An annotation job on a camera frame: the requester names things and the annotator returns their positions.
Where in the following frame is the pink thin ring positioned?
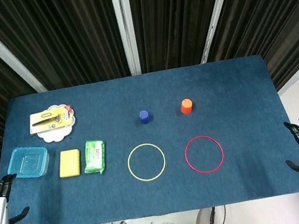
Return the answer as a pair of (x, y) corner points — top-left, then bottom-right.
(181, 132), (228, 178)

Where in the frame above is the yellow-green thin ring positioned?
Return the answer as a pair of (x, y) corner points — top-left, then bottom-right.
(124, 140), (169, 184)

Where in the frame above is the orange cup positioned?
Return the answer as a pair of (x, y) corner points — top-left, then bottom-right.
(178, 97), (196, 116)

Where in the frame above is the blue cup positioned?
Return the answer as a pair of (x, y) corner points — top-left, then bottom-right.
(138, 109), (152, 126)

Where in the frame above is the clear blue plastic container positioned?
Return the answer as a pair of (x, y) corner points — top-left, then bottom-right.
(3, 142), (53, 183)

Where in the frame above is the yellow sponge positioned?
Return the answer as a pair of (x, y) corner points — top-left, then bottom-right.
(55, 147), (84, 180)

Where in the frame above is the white flower-shaped plate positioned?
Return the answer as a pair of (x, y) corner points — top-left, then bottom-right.
(34, 101), (81, 145)

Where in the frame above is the blue felt table mat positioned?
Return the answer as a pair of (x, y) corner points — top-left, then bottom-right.
(0, 47), (299, 224)

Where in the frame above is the yellow carded peeler package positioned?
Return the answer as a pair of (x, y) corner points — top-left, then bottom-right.
(26, 104), (78, 135)

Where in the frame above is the green tissue pack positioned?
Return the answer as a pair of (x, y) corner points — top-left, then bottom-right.
(79, 138), (110, 177)

